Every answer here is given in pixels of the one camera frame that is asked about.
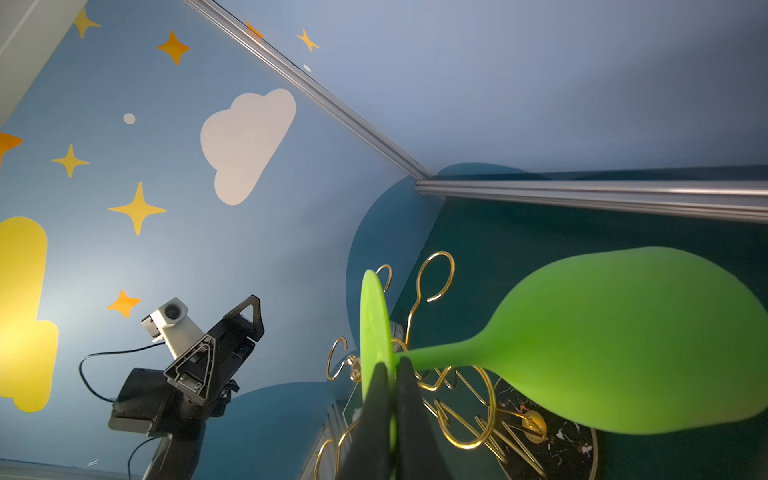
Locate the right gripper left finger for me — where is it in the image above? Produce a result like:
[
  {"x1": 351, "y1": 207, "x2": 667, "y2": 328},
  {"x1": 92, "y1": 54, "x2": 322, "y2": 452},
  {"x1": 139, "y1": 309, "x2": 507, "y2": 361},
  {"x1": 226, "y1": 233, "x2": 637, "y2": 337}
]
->
[{"x1": 336, "y1": 362, "x2": 393, "y2": 480}]

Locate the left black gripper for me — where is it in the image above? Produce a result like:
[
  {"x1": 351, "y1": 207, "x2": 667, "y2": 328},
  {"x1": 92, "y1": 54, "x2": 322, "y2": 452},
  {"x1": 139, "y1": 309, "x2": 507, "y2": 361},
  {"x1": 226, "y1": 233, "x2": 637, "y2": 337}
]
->
[{"x1": 164, "y1": 295, "x2": 265, "y2": 419}]

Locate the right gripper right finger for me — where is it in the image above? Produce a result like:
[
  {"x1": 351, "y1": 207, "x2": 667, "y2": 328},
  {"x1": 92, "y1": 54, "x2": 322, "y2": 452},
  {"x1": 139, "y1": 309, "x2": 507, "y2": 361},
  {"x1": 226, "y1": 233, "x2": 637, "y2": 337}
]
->
[{"x1": 395, "y1": 357, "x2": 451, "y2": 480}]

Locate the green wine glass back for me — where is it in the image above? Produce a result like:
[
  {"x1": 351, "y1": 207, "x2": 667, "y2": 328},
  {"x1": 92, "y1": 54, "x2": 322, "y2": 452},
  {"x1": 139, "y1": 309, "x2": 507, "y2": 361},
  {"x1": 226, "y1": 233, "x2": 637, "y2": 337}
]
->
[{"x1": 360, "y1": 247, "x2": 767, "y2": 435}]

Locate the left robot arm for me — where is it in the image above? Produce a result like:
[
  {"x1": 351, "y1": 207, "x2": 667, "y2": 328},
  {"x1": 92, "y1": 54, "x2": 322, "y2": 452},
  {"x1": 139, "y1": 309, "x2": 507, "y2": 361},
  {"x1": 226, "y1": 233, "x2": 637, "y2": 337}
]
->
[{"x1": 108, "y1": 295, "x2": 265, "y2": 479}]

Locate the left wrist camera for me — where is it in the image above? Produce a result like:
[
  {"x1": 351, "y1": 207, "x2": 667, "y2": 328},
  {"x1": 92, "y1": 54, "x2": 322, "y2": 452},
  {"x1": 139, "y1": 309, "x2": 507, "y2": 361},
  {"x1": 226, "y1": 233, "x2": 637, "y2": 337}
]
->
[{"x1": 141, "y1": 297, "x2": 204, "y2": 359}]

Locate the gold wire glass rack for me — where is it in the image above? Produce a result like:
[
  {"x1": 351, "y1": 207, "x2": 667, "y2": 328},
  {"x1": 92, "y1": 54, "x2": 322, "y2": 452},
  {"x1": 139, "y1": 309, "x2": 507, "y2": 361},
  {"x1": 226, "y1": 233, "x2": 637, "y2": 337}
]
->
[{"x1": 311, "y1": 250, "x2": 601, "y2": 480}]

